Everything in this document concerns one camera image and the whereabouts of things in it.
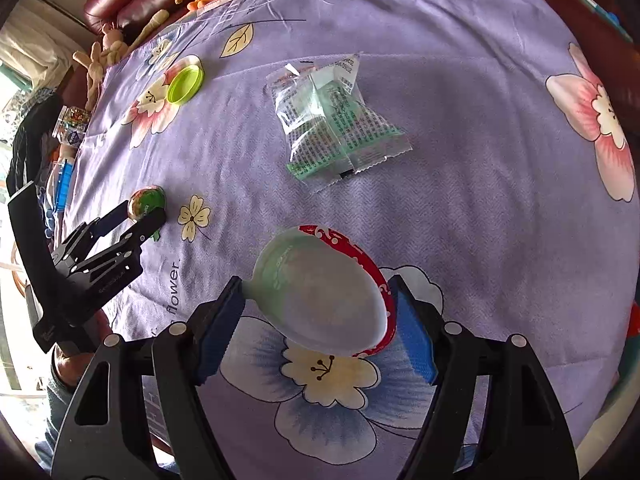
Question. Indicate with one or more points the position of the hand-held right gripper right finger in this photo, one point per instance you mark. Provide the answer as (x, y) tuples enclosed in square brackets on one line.
[(412, 330)]

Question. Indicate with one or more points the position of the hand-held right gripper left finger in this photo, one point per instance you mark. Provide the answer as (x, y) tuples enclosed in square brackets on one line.
[(220, 330)]

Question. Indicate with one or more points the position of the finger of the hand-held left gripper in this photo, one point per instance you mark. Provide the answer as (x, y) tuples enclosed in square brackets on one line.
[(145, 227), (110, 220)]

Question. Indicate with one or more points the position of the small red green round wrapper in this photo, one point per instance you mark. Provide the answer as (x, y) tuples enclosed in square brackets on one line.
[(145, 201)]

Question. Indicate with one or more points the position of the person's left hand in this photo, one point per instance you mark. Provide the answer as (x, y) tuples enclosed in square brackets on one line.
[(75, 365)]

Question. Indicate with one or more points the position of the colourful candy jar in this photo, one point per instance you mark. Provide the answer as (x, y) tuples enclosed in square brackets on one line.
[(72, 125)]

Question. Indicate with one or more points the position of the dark cloth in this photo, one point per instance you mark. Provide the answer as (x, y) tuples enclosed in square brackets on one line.
[(32, 140)]

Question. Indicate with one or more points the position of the green plastic lid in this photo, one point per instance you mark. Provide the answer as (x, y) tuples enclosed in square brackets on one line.
[(185, 85)]

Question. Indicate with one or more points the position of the purple floral blanket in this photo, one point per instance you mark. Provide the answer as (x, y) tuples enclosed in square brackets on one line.
[(450, 185)]

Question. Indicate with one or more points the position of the beige rabbit plush toy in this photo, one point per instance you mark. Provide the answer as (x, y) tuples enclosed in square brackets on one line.
[(107, 50)]

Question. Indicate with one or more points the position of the clear green printed wrapper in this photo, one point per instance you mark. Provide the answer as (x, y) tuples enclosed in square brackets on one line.
[(365, 125), (305, 115)]

